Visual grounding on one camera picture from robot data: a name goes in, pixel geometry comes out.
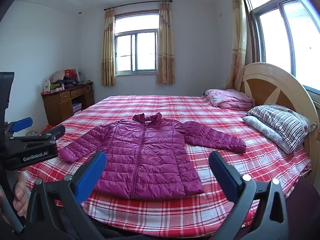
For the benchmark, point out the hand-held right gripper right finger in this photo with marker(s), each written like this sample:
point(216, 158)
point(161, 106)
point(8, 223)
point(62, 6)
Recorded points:
point(223, 177)

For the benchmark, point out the green box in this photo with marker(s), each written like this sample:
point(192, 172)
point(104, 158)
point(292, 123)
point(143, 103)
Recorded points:
point(55, 87)

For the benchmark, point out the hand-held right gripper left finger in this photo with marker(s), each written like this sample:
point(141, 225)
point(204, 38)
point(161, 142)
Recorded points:
point(91, 177)

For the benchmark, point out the person's left hand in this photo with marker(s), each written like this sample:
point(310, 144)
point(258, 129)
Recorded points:
point(20, 197)

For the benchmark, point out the white plastic bag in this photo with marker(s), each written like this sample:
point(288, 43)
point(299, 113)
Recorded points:
point(46, 85)

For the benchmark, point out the beige bundled cloth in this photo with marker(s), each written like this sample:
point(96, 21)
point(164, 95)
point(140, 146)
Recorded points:
point(58, 75)

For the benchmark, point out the brown wooden desk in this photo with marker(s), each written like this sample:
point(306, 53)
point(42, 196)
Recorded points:
point(55, 105)

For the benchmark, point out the black curtain rod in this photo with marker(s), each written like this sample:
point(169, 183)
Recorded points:
point(137, 3)

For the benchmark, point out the magenta quilted puffer jacket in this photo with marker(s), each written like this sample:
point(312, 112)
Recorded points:
point(150, 155)

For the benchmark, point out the bed with red plaid sheet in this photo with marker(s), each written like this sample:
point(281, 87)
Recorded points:
point(180, 105)

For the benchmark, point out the small sliding window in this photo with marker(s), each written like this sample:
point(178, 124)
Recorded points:
point(136, 47)

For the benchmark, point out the striped pillow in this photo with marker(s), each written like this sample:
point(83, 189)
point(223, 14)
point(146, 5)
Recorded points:
point(282, 122)

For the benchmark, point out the red paper bag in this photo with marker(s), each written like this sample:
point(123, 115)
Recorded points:
point(68, 73)

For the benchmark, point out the red plastic bag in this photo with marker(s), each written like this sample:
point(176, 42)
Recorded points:
point(47, 128)

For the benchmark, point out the pink folded quilt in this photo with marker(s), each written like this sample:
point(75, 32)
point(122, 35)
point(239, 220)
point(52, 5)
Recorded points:
point(230, 98)

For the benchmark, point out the narrow yellow patterned curtain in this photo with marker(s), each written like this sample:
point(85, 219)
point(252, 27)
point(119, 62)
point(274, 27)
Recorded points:
point(165, 45)
point(108, 50)

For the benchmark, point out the long yellow patterned curtain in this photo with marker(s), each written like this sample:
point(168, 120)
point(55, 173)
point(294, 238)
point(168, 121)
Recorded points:
point(238, 42)

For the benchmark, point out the large sliding window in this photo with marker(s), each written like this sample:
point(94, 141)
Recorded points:
point(282, 35)

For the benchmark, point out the white paper bag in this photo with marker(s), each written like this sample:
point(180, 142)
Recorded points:
point(75, 73)

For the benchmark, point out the wooden bed headboard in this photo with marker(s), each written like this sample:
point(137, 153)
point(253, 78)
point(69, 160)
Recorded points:
point(270, 85)

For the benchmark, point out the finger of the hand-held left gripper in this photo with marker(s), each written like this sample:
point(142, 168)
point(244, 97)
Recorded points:
point(23, 124)
point(51, 133)

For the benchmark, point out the dark maroon cloth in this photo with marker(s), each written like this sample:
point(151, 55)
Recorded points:
point(303, 205)

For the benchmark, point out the pale floral pillow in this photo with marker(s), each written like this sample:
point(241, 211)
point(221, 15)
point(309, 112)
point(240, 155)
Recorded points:
point(262, 130)

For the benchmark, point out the purple clothes pile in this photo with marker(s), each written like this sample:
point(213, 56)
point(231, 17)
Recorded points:
point(68, 82)

